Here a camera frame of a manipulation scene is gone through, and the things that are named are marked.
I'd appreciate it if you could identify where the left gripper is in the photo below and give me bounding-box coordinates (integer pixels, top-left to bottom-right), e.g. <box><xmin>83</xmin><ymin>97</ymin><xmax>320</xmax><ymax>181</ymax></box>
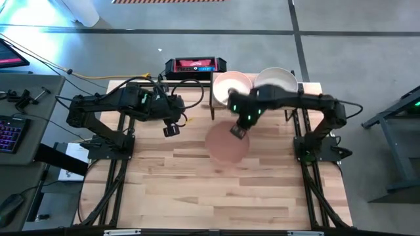
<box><xmin>146</xmin><ymin>83</ymin><xmax>186</xmax><ymax>138</ymax></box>

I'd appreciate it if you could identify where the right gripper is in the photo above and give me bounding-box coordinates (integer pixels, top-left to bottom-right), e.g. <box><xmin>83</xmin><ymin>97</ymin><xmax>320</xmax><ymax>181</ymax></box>
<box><xmin>227</xmin><ymin>85</ymin><xmax>267</xmax><ymax>140</ymax></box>

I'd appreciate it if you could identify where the terracotta plate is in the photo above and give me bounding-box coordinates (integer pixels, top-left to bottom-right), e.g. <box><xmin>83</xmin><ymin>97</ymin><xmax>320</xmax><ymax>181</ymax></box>
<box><xmin>205</xmin><ymin>121</ymin><xmax>251</xmax><ymax>164</ymax></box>

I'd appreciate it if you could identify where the pale peach plate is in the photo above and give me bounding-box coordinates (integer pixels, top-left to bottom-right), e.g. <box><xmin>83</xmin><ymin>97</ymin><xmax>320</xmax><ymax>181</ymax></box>
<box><xmin>212</xmin><ymin>70</ymin><xmax>253</xmax><ymax>108</ymax></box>

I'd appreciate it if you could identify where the light grey plate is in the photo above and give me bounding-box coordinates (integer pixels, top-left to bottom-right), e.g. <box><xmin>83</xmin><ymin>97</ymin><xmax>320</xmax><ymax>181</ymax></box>
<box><xmin>254</xmin><ymin>67</ymin><xmax>299</xmax><ymax>96</ymax></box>

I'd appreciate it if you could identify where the wooden shelf with black legs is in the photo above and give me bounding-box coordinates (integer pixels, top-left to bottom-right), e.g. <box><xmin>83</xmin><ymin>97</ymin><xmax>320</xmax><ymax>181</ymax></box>
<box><xmin>209</xmin><ymin>71</ymin><xmax>298</xmax><ymax>121</ymax></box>

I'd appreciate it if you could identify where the red black power box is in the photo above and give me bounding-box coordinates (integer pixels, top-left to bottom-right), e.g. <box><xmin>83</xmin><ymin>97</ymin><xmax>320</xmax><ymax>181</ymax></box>
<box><xmin>164</xmin><ymin>56</ymin><xmax>228</xmax><ymax>81</ymax></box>

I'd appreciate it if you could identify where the white paper sheet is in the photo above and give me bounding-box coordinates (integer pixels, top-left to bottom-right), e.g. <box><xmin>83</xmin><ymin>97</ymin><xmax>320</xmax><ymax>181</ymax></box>
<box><xmin>57</xmin><ymin>142</ymin><xmax>90</xmax><ymax>182</ymax></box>

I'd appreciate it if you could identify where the black flat bar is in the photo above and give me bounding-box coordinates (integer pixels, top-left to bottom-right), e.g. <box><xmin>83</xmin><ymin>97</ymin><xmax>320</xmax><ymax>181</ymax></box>
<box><xmin>33</xmin><ymin>143</ymin><xmax>89</xmax><ymax>177</ymax></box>

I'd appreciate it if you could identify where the white round bin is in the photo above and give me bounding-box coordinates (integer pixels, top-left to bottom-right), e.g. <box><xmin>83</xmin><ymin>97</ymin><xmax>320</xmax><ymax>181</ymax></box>
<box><xmin>60</xmin><ymin>0</ymin><xmax>100</xmax><ymax>28</ymax></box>

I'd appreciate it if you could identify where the grey desk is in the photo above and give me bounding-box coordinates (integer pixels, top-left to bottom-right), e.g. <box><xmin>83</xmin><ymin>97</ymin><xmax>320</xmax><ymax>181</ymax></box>
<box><xmin>0</xmin><ymin>73</ymin><xmax>66</xmax><ymax>232</ymax></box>

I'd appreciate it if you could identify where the black clamp tool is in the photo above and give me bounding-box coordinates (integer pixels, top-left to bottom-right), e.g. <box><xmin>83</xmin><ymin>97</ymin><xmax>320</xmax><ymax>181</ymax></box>
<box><xmin>5</xmin><ymin>88</ymin><xmax>41</xmax><ymax>111</ymax></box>

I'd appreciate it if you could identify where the backlit black keyboard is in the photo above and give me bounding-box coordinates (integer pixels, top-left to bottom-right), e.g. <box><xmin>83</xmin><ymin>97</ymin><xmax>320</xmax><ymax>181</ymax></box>
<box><xmin>0</xmin><ymin>115</ymin><xmax>31</xmax><ymax>155</ymax></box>

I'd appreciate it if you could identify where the grey stand with green light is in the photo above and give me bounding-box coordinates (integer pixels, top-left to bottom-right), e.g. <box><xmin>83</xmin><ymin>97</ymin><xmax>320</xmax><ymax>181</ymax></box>
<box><xmin>362</xmin><ymin>85</ymin><xmax>420</xmax><ymax>204</ymax></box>

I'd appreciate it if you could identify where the computer monitor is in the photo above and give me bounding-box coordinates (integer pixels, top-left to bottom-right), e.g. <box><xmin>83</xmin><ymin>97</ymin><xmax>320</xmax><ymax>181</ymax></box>
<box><xmin>0</xmin><ymin>38</ymin><xmax>30</xmax><ymax>69</ymax></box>

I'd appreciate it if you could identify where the black computer mouse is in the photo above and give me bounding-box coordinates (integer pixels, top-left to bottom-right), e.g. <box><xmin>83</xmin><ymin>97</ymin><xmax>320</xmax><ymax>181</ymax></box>
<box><xmin>0</xmin><ymin>193</ymin><xmax>26</xmax><ymax>227</ymax></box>

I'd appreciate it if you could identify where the black aluminium rig frame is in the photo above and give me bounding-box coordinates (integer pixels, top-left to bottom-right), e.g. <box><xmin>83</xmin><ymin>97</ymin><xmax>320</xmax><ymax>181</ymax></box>
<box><xmin>72</xmin><ymin>69</ymin><xmax>354</xmax><ymax>236</ymax></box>

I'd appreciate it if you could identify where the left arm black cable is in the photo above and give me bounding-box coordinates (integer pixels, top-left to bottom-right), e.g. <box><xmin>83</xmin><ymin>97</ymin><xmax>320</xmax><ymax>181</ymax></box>
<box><xmin>170</xmin><ymin>78</ymin><xmax>205</xmax><ymax>111</ymax></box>

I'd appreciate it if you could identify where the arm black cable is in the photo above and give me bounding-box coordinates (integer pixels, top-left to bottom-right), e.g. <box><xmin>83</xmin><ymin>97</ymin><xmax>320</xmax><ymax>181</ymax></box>
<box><xmin>170</xmin><ymin>78</ymin><xmax>205</xmax><ymax>111</ymax></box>
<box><xmin>337</xmin><ymin>99</ymin><xmax>364</xmax><ymax>121</ymax></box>

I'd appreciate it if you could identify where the yellow extension cable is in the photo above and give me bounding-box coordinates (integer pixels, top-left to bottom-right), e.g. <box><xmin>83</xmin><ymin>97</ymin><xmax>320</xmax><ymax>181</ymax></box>
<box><xmin>67</xmin><ymin>68</ymin><xmax>152</xmax><ymax>81</ymax></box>

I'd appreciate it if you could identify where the black floor cable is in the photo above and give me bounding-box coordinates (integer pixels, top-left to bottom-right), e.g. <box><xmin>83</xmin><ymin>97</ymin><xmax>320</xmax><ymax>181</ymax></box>
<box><xmin>0</xmin><ymin>32</ymin><xmax>109</xmax><ymax>100</ymax></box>

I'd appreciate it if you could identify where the silver metal bracket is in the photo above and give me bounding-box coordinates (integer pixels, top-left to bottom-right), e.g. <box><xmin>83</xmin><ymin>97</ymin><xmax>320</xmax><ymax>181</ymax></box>
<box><xmin>287</xmin><ymin>230</ymin><xmax>324</xmax><ymax>236</ymax></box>
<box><xmin>104</xmin><ymin>229</ymin><xmax>142</xmax><ymax>236</ymax></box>

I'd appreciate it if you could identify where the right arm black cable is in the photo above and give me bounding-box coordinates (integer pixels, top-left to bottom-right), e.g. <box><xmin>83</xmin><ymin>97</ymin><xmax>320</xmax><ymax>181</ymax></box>
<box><xmin>337</xmin><ymin>99</ymin><xmax>364</xmax><ymax>121</ymax></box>

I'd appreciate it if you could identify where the metal handle tool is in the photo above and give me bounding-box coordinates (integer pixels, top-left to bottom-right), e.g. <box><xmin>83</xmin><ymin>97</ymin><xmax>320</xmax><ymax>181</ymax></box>
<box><xmin>33</xmin><ymin>86</ymin><xmax>52</xmax><ymax>102</ymax></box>

